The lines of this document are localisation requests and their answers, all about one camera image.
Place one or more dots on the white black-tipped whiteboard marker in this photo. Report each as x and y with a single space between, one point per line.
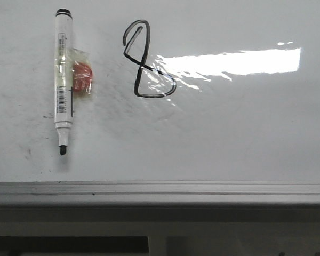
63 77

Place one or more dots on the white whiteboard with aluminium frame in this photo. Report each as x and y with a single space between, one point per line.
193 103

